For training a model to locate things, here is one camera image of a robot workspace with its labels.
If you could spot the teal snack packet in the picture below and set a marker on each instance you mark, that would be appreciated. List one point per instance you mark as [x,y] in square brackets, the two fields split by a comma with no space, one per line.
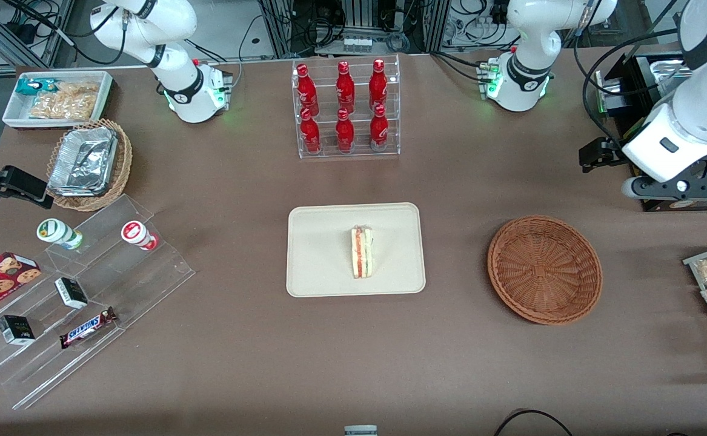
[29,86]

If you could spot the grey wrist camera black mount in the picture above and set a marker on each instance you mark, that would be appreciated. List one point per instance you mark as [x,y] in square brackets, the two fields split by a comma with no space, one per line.
[630,188]

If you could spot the black food warmer machine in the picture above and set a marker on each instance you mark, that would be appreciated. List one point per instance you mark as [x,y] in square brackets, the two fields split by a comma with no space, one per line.
[617,100]

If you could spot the Snickers chocolate bar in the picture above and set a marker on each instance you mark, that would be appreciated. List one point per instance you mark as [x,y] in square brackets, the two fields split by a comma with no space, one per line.
[86,327]

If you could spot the beige rectangular tray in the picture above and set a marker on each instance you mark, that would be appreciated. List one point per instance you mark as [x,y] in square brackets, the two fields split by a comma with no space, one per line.
[317,251]

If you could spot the triangular sandwich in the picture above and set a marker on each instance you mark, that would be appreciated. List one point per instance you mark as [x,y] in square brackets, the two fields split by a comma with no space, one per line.
[362,254]

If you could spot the clear acrylic bottle rack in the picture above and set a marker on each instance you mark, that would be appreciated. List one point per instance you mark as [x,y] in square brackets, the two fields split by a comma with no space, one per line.
[360,151]

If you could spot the round brown wicker basket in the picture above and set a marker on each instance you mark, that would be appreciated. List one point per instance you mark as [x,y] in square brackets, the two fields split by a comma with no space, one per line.
[544,269]

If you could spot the clear bag of crackers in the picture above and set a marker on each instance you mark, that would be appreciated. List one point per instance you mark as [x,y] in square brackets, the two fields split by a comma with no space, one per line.
[65,102]

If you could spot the white rectangular bin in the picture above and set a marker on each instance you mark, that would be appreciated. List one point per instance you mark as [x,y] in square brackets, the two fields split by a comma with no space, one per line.
[17,112]

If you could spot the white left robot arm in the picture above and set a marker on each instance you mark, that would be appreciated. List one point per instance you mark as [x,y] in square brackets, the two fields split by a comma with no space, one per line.
[529,42]

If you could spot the metal equipment rack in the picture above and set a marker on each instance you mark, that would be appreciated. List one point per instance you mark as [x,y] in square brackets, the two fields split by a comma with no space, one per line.
[359,12]

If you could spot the red lid white cup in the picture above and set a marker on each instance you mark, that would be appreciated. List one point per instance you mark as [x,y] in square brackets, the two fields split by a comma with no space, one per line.
[135,233]

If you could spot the silver foil tray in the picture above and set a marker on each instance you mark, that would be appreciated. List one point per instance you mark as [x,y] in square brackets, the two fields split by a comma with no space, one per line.
[83,160]

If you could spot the red soda bottle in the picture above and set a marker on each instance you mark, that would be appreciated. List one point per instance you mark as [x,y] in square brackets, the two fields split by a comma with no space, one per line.
[378,86]
[307,91]
[311,133]
[345,88]
[345,132]
[379,128]

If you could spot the white power strip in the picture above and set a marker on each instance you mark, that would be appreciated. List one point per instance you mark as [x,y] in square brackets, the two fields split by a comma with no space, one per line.
[357,44]

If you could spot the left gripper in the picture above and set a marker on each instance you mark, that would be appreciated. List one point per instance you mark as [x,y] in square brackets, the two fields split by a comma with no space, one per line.
[611,152]

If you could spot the small grey white device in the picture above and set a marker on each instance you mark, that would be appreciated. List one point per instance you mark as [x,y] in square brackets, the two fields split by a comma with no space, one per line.
[360,430]

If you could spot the light wicker basket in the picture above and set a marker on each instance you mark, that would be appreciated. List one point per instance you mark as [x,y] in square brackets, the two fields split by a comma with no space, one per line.
[124,157]

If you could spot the small black box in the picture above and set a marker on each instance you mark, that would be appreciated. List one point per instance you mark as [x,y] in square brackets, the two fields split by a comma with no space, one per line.
[71,292]
[17,330]

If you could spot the clear acrylic stepped shelf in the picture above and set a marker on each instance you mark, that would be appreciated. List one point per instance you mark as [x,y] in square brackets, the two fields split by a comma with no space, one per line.
[135,290]

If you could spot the green lid white cup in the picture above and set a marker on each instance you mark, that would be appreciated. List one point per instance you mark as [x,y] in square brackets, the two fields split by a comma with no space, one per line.
[56,232]

